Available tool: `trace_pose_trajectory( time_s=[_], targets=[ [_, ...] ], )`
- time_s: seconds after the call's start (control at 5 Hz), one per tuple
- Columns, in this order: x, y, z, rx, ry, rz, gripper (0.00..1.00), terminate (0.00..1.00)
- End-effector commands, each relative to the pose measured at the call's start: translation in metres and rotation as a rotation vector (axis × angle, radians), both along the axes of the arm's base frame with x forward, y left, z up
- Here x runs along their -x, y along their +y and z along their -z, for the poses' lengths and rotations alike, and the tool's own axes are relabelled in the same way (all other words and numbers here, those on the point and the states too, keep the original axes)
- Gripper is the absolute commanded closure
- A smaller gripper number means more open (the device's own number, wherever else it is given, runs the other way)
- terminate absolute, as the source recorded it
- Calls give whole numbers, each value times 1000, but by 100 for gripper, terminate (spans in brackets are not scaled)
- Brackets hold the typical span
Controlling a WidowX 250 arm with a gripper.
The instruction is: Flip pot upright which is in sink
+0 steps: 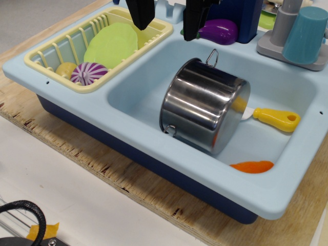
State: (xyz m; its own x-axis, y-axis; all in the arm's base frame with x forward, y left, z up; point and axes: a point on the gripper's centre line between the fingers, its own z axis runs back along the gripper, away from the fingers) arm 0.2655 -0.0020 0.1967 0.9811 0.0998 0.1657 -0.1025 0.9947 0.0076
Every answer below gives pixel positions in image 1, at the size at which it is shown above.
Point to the green plastic plate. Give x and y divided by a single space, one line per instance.
111 45

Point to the green toy dish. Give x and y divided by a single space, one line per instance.
267 20

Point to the light blue toy sink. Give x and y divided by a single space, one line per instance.
124 114

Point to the yellow handled toy knife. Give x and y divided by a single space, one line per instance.
285 121

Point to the teal plastic cup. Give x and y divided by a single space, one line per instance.
305 38

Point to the dark blue box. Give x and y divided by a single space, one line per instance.
244 13

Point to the stainless steel pot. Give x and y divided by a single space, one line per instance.
197 107

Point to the yellow toy potato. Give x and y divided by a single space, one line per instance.
65 69

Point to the purple white toy onion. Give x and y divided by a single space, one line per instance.
86 73

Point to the yellow dish rack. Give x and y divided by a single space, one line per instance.
71 46

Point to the wooden board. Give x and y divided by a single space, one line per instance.
100 197

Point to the grey toy faucet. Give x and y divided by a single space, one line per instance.
272 42

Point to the purple toy eggplant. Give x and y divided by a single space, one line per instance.
219 31

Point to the orange toy carrot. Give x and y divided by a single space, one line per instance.
253 167

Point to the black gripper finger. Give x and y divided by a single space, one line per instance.
142 12
194 17

